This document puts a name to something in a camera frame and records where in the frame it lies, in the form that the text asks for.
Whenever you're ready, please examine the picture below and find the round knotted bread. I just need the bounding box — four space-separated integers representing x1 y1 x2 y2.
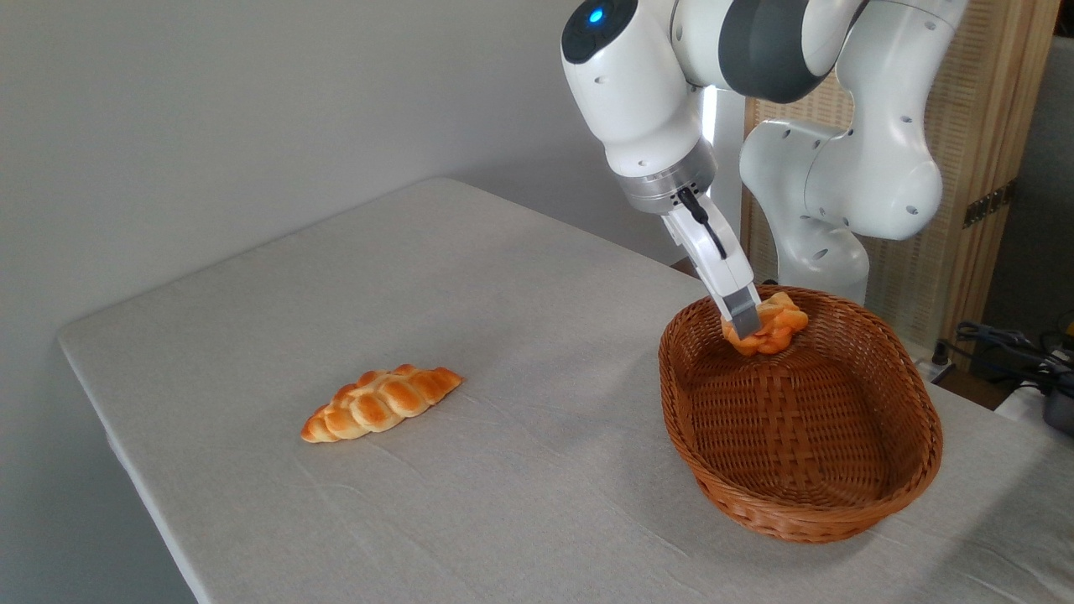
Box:
721 290 811 357

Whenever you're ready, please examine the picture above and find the long braided bread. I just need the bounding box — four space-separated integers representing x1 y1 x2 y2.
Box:
300 363 464 445

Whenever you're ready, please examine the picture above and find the grey tablecloth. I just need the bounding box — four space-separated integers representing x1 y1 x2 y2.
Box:
56 177 1074 604

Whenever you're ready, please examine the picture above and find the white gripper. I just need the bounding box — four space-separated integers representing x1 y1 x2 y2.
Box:
660 196 764 341

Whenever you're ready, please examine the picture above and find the brown oval wicker basket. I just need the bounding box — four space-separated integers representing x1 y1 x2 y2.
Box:
658 284 945 545

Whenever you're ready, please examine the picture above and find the dark grey device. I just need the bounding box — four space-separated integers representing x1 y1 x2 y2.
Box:
1042 389 1074 436

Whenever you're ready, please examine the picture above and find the brown wooden board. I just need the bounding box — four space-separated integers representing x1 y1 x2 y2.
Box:
933 367 1013 411

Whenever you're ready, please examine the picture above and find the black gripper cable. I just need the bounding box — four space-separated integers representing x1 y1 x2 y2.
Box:
675 187 728 260

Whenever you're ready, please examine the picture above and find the metal screen hinge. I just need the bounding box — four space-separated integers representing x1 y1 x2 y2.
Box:
962 180 1017 230

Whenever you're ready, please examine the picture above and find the bundle of dark cables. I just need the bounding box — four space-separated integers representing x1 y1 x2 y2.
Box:
955 320 1074 397

